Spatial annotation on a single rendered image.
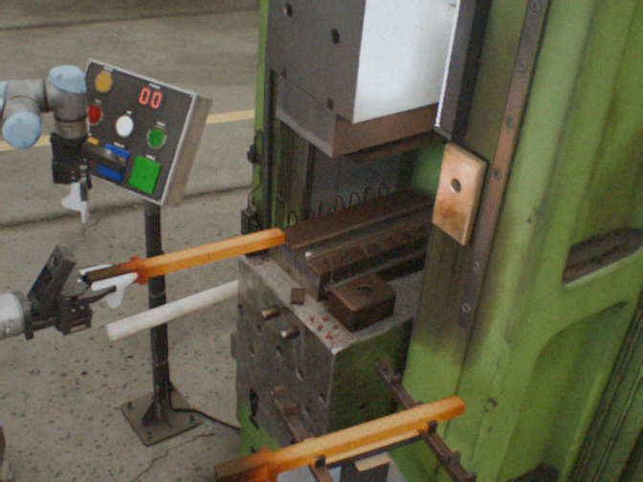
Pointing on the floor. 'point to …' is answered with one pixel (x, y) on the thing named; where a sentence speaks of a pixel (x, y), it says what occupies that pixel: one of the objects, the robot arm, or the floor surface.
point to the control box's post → (156, 302)
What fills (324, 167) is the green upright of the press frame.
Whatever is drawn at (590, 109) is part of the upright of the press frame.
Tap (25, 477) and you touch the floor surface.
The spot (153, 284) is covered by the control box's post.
